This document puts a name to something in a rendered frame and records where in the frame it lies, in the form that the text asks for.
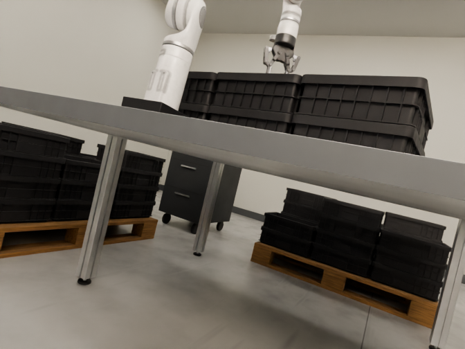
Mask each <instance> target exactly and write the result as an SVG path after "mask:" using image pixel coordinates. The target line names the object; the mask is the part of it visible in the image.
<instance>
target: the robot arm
mask: <svg viewBox="0 0 465 349"><path fill-rule="evenodd" d="M302 1H303V0H283V11H282V16H281V20H280V24H279V26H278V28H277V33H276V35H271V36H270V39H269V41H271V42H274V45H273V47H272V48H271V47H268V46H266V47H265V48H264V56H263V64H265V65H266V66H267V70H266V73H271V69H272V65H273V63H274V62H275V61H276V62H281V63H283V64H284V70H285V73H293V72H294V71H295V69H296V67H297V65H298V63H299V61H300V56H296V55H294V52H293V50H294V47H295V42H296V39H297V36H298V28H299V24H300V19H301V15H302V11H301V9H300V4H301V2H302ZM205 20H206V5H205V3H204V1H203V0H169V1H168V2H167V6H166V9H165V21H166V24H167V25H168V26H169V27H170V28H173V29H175V30H181V32H179V33H176V34H173V35H168V36H166V37H165V39H164V40H163V44H162V47H161V52H160V55H159V57H158V62H157V65H156V69H155V70H153V71H152V73H151V75H150V79H149V83H148V85H147V90H146V93H145V97H144V99H145V100H153V101H159V102H163V103H165V104H166V105H168V106H170V107H172V108H174V109H175V110H177V111H178V110H179V106H180V103H181V99H182V95H183V91H184V88H185V83H186V81H187V78H188V73H189V70H190V66H191V63H192V58H193V55H194V52H195V51H196V48H197V44H198V41H199V38H200V35H201V32H202V30H203V25H204V23H205ZM270 51H271V52H272V54H273V58H272V60H271V61H270V62H269V61H268V54H269V53H270ZM291 58H293V65H292V67H291V69H290V59H291Z"/></svg>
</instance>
